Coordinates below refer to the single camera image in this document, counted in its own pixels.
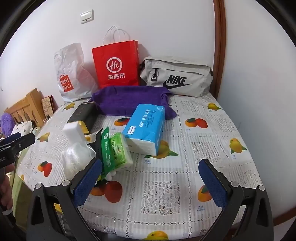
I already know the grey waist bag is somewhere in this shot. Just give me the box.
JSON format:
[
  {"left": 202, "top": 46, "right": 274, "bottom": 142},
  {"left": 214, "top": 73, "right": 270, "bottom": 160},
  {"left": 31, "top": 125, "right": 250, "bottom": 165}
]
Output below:
[{"left": 139, "top": 56, "right": 214, "bottom": 97}]

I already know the white spotted cloth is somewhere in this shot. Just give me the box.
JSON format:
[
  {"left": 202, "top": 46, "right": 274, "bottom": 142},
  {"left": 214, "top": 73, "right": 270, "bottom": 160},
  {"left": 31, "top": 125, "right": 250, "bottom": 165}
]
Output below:
[{"left": 10, "top": 121, "right": 35, "bottom": 137}]

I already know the blue tissue pack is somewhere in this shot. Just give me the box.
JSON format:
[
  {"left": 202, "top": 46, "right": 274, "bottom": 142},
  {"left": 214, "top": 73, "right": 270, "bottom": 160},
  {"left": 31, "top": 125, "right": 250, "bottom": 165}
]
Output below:
[{"left": 122, "top": 103, "right": 166, "bottom": 156}]

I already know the brown patterned box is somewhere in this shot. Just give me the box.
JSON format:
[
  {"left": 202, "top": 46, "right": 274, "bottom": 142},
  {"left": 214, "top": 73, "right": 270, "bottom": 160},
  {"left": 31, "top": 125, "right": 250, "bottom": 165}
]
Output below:
[{"left": 41, "top": 95, "right": 56, "bottom": 120}]

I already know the white sponge block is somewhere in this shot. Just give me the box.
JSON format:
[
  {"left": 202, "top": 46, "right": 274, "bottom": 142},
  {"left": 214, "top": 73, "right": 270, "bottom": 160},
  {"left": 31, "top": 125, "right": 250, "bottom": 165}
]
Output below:
[{"left": 63, "top": 123, "right": 86, "bottom": 145}]

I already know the fruit print tablecloth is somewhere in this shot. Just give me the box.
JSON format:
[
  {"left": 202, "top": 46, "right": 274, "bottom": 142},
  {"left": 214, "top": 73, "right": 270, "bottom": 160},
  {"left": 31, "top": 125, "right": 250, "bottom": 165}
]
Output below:
[{"left": 14, "top": 93, "right": 262, "bottom": 241}]

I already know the person's left forearm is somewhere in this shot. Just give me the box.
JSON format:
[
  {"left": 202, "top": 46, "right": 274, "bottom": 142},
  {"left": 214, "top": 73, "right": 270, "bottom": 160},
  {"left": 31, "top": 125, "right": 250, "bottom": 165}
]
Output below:
[{"left": 0, "top": 209, "right": 26, "bottom": 241}]

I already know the light wooden furniture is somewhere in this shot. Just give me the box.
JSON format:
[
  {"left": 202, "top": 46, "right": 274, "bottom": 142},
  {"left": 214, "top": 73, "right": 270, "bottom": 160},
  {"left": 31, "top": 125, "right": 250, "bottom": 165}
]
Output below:
[{"left": 5, "top": 88, "right": 44, "bottom": 128}]

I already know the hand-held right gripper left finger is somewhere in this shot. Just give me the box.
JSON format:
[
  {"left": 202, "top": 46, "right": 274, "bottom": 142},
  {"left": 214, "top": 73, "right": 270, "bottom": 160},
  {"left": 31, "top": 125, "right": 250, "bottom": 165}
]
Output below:
[{"left": 26, "top": 158, "right": 103, "bottom": 241}]

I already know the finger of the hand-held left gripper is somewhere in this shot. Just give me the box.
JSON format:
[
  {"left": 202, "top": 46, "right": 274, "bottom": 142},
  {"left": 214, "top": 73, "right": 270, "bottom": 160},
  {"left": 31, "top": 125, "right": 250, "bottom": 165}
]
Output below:
[
  {"left": 0, "top": 131, "right": 35, "bottom": 141},
  {"left": 0, "top": 133, "right": 36, "bottom": 152}
]

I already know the red paper bag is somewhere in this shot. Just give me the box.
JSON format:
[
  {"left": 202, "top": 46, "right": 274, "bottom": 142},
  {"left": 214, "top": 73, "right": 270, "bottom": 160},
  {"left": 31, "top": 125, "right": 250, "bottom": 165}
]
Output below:
[{"left": 92, "top": 26, "right": 140, "bottom": 90}]

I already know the purple fluffy item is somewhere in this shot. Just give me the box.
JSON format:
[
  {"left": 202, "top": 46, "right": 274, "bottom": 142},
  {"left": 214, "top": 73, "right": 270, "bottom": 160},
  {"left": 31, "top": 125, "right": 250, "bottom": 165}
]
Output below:
[{"left": 0, "top": 113, "right": 15, "bottom": 136}]

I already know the dark green wet wipe packet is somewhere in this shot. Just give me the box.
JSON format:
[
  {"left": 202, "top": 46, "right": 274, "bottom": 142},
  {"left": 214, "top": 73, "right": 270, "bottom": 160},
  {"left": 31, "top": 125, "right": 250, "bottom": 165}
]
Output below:
[{"left": 99, "top": 126, "right": 116, "bottom": 175}]

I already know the light green cloth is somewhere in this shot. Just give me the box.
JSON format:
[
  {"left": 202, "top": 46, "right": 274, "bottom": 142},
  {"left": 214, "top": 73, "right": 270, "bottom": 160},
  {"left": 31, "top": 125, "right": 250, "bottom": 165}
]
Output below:
[{"left": 11, "top": 158, "right": 30, "bottom": 209}]

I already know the white light switch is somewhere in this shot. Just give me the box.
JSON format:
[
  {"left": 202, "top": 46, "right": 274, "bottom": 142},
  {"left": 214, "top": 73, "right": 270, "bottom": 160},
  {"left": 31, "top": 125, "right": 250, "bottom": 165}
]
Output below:
[{"left": 80, "top": 10, "right": 94, "bottom": 24}]

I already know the clear plastic bag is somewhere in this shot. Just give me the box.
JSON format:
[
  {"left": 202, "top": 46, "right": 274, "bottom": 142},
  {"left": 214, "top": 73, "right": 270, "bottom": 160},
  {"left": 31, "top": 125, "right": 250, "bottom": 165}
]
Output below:
[{"left": 60, "top": 141, "right": 96, "bottom": 181}]

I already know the person's left hand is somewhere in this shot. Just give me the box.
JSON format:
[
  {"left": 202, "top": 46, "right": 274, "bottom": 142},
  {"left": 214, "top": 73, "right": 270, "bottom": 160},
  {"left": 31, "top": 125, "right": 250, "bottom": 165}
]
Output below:
[{"left": 0, "top": 168, "right": 14, "bottom": 210}]

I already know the purple towel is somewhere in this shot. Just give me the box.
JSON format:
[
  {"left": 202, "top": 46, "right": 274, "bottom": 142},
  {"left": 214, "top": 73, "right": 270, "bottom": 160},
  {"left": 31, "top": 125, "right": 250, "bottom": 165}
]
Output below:
[{"left": 91, "top": 86, "right": 178, "bottom": 120}]

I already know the white plastic shopping bag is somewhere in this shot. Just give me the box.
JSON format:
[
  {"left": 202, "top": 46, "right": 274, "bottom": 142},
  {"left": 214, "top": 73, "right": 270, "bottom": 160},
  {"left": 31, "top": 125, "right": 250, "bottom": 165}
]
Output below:
[{"left": 54, "top": 43, "right": 99, "bottom": 102}]

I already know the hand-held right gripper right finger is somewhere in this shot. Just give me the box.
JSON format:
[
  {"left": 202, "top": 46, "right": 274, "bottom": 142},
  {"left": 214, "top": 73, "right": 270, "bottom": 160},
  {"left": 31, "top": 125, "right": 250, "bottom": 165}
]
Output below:
[{"left": 198, "top": 159, "right": 274, "bottom": 241}]

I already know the light green tissue pack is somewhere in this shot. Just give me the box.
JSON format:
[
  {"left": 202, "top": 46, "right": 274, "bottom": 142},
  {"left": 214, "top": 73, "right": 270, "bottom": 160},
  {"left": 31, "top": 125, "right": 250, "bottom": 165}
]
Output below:
[{"left": 109, "top": 132, "right": 133, "bottom": 172}]

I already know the black box with gold end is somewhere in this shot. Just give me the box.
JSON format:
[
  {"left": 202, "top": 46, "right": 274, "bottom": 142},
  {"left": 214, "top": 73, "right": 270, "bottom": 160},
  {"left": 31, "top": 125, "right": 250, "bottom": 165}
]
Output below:
[{"left": 67, "top": 101, "right": 99, "bottom": 135}]

